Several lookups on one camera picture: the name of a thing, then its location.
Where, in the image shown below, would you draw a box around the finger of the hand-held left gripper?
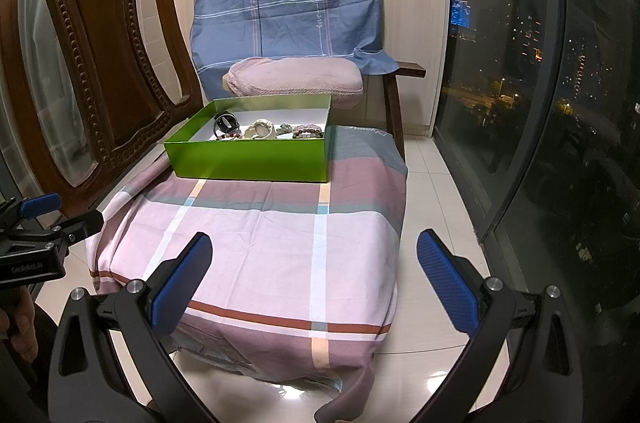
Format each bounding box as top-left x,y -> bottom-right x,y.
0,193 -> 62,226
27,208 -> 105,250

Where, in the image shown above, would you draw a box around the pink plaid cloth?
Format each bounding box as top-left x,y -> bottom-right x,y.
85,123 -> 408,423

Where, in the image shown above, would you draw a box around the pink pillow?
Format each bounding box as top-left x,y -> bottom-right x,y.
222,57 -> 365,108

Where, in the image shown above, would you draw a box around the dark framed glass window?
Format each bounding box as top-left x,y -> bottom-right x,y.
430,0 -> 640,423

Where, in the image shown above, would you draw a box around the dark wooden armchair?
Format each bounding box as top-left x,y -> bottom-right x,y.
362,60 -> 427,164

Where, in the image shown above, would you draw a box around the black wristwatch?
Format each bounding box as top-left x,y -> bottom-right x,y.
212,113 -> 240,138

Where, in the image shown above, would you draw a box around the carved wooden chair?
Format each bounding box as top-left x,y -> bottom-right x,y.
0,0 -> 206,224

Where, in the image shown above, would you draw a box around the blue plaid cloth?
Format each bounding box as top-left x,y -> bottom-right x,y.
190,0 -> 400,90

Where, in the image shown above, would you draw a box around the person's left hand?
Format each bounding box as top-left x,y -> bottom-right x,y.
0,290 -> 40,354

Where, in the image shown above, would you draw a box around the green cardboard box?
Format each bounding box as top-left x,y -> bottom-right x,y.
164,92 -> 333,184

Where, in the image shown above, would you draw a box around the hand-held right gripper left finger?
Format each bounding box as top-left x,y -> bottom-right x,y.
47,231 -> 221,423

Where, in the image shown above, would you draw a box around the person's dark trousers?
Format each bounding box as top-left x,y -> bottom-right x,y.
0,303 -> 58,423

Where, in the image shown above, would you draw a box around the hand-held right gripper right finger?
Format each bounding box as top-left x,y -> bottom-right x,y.
416,229 -> 586,423

